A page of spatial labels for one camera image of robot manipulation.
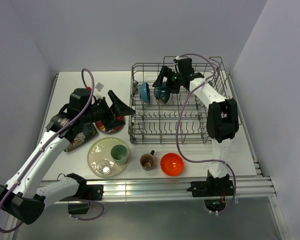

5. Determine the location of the orange plastic bowl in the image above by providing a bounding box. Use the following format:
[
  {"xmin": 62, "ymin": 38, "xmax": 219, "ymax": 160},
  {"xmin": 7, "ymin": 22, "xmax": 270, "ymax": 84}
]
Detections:
[{"xmin": 160, "ymin": 152, "xmax": 184, "ymax": 177}]

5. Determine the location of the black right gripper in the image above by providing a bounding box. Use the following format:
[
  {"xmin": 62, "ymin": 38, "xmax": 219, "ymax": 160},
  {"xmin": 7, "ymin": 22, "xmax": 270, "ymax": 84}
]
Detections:
[{"xmin": 152, "ymin": 65, "xmax": 183, "ymax": 94}]

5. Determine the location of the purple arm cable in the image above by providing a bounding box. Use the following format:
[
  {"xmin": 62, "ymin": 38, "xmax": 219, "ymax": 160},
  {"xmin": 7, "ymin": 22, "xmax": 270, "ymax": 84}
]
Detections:
[
  {"xmin": 0, "ymin": 67, "xmax": 105, "ymax": 233},
  {"xmin": 174, "ymin": 52, "xmax": 238, "ymax": 215}
]

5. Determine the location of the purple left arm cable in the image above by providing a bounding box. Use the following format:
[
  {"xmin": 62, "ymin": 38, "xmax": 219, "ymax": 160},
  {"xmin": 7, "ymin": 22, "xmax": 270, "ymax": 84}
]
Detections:
[{"xmin": 0, "ymin": 67, "xmax": 105, "ymax": 233}]

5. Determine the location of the dark brown mug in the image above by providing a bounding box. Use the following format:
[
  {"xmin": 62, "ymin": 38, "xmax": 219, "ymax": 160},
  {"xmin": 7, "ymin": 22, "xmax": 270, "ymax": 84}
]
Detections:
[{"xmin": 140, "ymin": 150, "xmax": 155, "ymax": 171}]

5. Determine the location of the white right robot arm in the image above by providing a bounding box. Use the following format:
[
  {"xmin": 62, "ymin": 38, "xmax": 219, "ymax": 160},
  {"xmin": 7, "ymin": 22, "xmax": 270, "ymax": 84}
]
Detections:
[{"xmin": 153, "ymin": 54, "xmax": 239, "ymax": 195}]

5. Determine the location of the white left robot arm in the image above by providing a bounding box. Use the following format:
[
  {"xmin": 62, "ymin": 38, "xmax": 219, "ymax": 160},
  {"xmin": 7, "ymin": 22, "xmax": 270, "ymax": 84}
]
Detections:
[{"xmin": 0, "ymin": 88, "xmax": 135, "ymax": 225}]

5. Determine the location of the large cream round plate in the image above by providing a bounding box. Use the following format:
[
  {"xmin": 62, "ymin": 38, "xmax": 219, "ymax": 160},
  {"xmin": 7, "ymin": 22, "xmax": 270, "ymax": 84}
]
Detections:
[{"xmin": 87, "ymin": 137, "xmax": 130, "ymax": 178}]

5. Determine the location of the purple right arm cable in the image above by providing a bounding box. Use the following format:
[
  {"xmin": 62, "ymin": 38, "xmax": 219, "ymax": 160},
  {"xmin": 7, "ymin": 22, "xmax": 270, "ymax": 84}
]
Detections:
[{"xmin": 174, "ymin": 52, "xmax": 238, "ymax": 215}]

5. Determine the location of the aluminium frame rail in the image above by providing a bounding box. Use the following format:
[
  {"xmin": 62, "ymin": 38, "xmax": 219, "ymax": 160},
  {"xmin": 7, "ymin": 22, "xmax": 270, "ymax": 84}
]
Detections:
[{"xmin": 2, "ymin": 172, "xmax": 290, "ymax": 240}]

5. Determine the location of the light green cup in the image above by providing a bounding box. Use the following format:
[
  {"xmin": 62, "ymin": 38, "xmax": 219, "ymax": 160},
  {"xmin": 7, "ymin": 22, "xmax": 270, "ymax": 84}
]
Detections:
[{"xmin": 110, "ymin": 145, "xmax": 128, "ymax": 165}]

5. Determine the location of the dark bowl beige inside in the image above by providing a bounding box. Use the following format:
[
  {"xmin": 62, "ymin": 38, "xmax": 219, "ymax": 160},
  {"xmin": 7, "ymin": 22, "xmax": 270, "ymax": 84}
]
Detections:
[{"xmin": 154, "ymin": 81, "xmax": 170, "ymax": 104}]

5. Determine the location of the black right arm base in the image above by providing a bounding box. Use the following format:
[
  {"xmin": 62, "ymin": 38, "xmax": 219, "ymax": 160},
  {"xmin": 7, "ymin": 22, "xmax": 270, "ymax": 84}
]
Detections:
[{"xmin": 187, "ymin": 172, "xmax": 236, "ymax": 216}]

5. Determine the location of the clear glass cup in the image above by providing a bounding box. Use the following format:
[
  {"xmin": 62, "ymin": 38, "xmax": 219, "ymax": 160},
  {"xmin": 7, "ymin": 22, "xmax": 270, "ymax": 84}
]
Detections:
[{"xmin": 96, "ymin": 159, "xmax": 112, "ymax": 176}]

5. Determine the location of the red floral round plate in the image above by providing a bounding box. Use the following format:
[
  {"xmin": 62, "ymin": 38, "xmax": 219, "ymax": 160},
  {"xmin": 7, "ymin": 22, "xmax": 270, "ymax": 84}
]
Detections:
[{"xmin": 95, "ymin": 116, "xmax": 125, "ymax": 134}]

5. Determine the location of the grey wire dish rack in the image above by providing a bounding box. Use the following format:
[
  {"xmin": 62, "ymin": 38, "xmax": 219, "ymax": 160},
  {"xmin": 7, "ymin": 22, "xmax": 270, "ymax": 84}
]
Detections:
[{"xmin": 128, "ymin": 56, "xmax": 242, "ymax": 146}]

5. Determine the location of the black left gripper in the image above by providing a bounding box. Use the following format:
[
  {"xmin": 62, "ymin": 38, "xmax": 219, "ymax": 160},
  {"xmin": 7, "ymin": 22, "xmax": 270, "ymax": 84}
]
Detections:
[{"xmin": 81, "ymin": 90, "xmax": 135, "ymax": 131}]

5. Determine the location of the blue ceramic bowl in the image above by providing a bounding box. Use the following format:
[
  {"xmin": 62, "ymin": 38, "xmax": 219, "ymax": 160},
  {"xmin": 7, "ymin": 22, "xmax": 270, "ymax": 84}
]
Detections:
[{"xmin": 139, "ymin": 82, "xmax": 150, "ymax": 104}]

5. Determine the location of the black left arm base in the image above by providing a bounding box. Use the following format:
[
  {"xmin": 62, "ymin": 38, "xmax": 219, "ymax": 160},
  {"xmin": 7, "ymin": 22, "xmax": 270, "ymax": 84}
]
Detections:
[{"xmin": 60, "ymin": 184, "xmax": 104, "ymax": 218}]

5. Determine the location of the black floral square plate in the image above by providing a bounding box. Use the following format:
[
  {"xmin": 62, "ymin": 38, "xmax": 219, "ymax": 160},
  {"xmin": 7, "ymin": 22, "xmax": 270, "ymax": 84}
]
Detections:
[{"xmin": 64, "ymin": 123, "xmax": 98, "ymax": 153}]

